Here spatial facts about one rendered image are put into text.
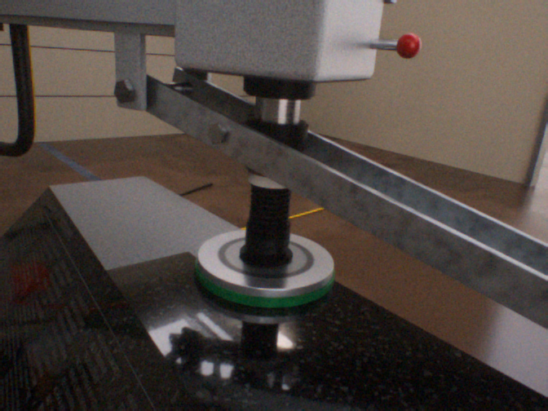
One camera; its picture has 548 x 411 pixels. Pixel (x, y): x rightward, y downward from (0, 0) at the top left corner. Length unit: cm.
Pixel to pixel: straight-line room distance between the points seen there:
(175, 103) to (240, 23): 18
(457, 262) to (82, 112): 537
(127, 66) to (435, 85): 538
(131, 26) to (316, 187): 33
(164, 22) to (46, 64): 497
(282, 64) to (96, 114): 531
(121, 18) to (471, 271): 54
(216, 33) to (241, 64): 5
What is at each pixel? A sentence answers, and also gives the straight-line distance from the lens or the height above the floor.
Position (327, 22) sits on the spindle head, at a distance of 52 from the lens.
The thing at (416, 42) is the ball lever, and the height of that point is 118.
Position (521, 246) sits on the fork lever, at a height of 94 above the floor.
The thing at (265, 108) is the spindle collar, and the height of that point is 108.
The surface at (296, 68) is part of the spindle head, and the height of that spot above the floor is 114.
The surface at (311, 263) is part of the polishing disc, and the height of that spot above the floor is 85.
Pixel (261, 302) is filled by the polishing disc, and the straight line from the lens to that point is 63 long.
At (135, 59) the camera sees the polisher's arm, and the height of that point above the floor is 113.
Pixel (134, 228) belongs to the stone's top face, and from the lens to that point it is 88.
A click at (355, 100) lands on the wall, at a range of 661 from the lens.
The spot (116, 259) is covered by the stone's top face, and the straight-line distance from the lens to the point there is 76.
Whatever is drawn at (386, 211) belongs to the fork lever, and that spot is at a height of 99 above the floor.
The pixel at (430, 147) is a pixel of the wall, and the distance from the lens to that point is 595.
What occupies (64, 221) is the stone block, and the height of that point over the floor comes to 81.
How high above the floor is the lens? 116
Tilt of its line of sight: 19 degrees down
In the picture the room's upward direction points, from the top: 5 degrees clockwise
